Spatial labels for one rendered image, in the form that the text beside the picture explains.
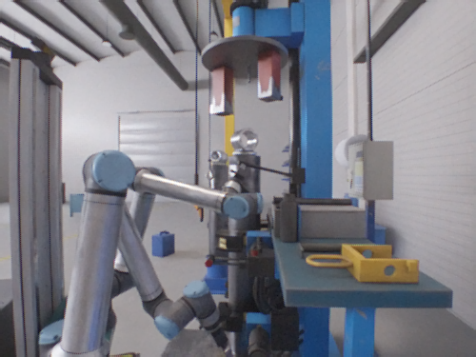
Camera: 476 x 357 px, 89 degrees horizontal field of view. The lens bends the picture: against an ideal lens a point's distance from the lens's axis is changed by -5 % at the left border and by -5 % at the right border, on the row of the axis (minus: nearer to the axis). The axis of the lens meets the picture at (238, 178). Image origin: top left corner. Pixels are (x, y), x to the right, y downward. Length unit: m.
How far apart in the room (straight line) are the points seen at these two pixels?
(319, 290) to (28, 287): 0.95
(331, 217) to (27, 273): 1.19
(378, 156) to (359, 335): 1.33
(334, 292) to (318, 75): 1.32
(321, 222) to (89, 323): 0.93
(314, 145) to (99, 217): 1.24
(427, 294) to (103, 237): 0.85
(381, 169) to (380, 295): 1.28
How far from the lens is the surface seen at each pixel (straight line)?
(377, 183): 1.92
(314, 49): 1.79
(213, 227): 3.00
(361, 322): 0.81
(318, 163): 1.61
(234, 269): 1.70
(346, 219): 1.23
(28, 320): 1.20
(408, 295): 0.78
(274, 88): 1.61
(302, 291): 0.70
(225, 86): 1.84
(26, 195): 1.09
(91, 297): 0.83
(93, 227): 0.79
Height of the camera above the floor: 1.34
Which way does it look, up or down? 1 degrees down
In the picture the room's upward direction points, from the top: straight up
